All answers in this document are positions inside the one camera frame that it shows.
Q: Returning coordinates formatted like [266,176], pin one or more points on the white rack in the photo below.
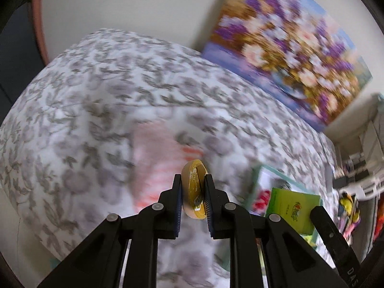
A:
[370,162]

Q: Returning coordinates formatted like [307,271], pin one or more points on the pink fluffy towel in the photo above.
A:
[153,168]

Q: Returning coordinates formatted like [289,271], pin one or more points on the flower bouquet painting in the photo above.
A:
[285,45]

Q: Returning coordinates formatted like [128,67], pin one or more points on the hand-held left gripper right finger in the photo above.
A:
[209,210]

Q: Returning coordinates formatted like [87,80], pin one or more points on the grey floral fleece blanket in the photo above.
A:
[90,96]

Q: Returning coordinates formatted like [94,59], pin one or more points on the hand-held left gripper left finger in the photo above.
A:
[177,210]

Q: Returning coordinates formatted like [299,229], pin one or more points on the green tissue pack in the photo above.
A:
[288,207]

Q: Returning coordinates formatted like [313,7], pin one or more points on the yellow toy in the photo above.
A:
[349,207]

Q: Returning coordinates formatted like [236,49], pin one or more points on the red pink pipe-cleaner flower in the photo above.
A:
[262,201]

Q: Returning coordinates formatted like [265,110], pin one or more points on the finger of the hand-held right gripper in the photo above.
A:
[333,240]

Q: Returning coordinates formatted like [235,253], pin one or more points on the dark cabinet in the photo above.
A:
[15,66]

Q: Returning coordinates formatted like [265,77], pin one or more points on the black power adapter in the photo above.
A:
[343,182]

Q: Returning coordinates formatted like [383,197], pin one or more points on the gold round tin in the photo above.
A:
[193,186]

